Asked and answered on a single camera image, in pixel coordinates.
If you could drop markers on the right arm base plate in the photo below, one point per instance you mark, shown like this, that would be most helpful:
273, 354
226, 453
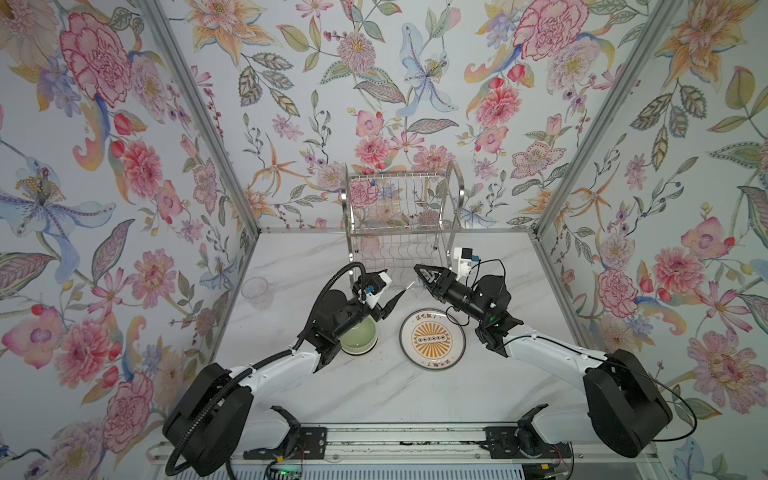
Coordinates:
512, 442

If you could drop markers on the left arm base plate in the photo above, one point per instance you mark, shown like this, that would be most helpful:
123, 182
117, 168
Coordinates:
304, 443

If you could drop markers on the pale green bowl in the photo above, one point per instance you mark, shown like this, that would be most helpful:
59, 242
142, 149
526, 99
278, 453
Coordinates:
361, 339

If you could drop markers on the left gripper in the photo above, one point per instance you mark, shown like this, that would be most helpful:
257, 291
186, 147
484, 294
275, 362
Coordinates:
376, 314

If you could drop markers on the chrome two-tier dish rack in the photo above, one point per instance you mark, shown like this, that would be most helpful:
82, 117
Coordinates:
394, 221

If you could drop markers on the clear glass cup large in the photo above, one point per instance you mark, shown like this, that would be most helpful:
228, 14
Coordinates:
256, 291

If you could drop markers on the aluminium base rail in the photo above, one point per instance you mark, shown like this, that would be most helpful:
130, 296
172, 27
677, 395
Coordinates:
437, 443

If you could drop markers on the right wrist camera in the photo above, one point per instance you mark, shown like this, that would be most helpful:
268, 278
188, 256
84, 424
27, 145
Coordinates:
463, 259

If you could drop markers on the clear glass cup small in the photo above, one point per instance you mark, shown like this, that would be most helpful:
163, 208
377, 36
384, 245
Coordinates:
415, 288

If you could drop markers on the brown rimmed plate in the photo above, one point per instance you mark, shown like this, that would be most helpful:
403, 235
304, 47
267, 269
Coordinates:
431, 340

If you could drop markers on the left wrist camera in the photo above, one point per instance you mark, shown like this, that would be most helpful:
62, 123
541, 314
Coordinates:
374, 286

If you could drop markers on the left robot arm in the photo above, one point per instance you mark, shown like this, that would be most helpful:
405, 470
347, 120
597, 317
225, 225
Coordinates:
218, 416

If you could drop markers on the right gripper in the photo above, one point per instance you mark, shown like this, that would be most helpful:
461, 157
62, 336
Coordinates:
441, 289

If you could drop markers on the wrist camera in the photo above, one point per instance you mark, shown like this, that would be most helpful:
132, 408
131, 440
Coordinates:
463, 259
374, 286

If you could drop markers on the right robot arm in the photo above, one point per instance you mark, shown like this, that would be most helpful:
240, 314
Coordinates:
621, 406

